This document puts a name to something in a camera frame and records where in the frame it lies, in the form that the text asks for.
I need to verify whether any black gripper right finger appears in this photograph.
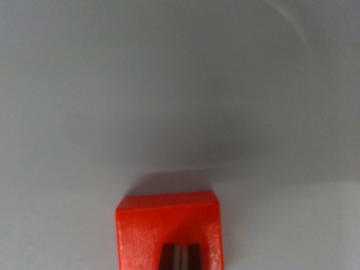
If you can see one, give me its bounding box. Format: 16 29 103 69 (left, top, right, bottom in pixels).
182 243 204 270

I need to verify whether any red wooden block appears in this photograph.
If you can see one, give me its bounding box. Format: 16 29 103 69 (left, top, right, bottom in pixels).
115 191 226 270

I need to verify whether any white plastic tray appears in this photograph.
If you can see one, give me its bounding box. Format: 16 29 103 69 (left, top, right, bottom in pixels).
0 0 360 270

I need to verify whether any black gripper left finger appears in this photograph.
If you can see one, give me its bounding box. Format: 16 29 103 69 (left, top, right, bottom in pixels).
158 243 181 270

